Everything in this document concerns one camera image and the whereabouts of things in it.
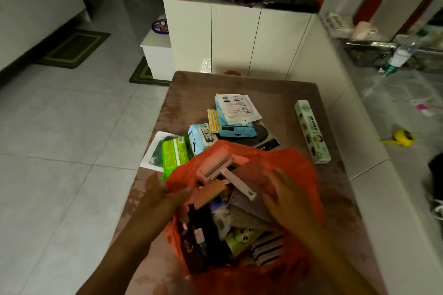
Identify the white mug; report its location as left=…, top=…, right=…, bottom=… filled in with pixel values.
left=350, top=21, right=378, bottom=41

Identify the black remote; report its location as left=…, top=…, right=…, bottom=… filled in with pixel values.
left=255, top=137, right=280, bottom=151

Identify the orange plastic bag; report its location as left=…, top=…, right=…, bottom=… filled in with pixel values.
left=162, top=139, right=326, bottom=295

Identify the yellow tape measure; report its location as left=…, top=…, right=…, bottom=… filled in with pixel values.
left=380, top=130, right=416, bottom=148

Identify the silver foil bag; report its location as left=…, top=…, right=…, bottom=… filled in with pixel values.
left=345, top=39, right=397, bottom=67

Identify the small green door mat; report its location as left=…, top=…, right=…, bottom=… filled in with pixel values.
left=129, top=56, right=171, bottom=87

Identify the low white cabinet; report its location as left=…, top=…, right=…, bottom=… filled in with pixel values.
left=140, top=28, right=176, bottom=82

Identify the pink lint roller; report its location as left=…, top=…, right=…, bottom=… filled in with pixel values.
left=195, top=150, right=258, bottom=202

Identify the large green door mat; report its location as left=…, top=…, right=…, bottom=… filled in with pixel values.
left=34, top=29, right=111, bottom=70

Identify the person's right forearm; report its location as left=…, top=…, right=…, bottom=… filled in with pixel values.
left=294, top=224, right=379, bottom=295

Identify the red board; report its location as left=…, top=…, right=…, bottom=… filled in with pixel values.
left=352, top=0, right=388, bottom=26

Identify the light blue tissue pack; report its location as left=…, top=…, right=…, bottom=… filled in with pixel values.
left=188, top=123, right=219, bottom=157

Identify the person's left hand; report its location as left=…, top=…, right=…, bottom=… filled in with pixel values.
left=138, top=173, right=192, bottom=234

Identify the dark bottle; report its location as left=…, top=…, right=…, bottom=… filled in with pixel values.
left=186, top=203, right=210, bottom=273

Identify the striped sponge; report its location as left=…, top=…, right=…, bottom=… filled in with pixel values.
left=250, top=232, right=285, bottom=267

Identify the black oval item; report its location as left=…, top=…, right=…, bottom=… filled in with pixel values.
left=221, top=123, right=270, bottom=148

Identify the pink white card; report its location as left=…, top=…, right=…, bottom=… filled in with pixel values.
left=411, top=98, right=437, bottom=118

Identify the long green white box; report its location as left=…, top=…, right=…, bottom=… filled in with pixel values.
left=294, top=99, right=332, bottom=165

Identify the purple round bowl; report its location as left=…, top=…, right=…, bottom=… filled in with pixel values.
left=151, top=18, right=170, bottom=35

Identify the person's right hand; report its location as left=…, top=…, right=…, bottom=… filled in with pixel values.
left=262, top=168, right=317, bottom=237

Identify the flat white packet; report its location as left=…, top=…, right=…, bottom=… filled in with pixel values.
left=139, top=131, right=181, bottom=173

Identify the white printed box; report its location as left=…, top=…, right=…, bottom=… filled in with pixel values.
left=326, top=12, right=354, bottom=39

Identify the small white packet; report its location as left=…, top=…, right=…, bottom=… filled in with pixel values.
left=211, top=208, right=232, bottom=241

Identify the dark tray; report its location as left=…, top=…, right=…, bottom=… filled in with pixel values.
left=262, top=0, right=319, bottom=14

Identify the white item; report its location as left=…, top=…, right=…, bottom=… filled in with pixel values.
left=430, top=199, right=443, bottom=221

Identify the white paper packet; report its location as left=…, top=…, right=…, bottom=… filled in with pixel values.
left=214, top=93, right=263, bottom=127

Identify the blue pouch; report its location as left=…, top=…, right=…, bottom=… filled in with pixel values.
left=215, top=97, right=258, bottom=138

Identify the clear plastic water bottle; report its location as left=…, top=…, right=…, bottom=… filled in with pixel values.
left=377, top=28, right=431, bottom=76

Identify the brown scouring pad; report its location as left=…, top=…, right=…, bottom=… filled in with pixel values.
left=228, top=161, right=275, bottom=224

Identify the person's left forearm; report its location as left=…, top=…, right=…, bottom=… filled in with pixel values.
left=75, top=217, right=174, bottom=295

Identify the yellow green packet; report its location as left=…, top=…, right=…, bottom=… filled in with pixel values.
left=224, top=227, right=264, bottom=258

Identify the orange sponge cloth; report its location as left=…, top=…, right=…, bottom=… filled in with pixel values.
left=191, top=179, right=230, bottom=209

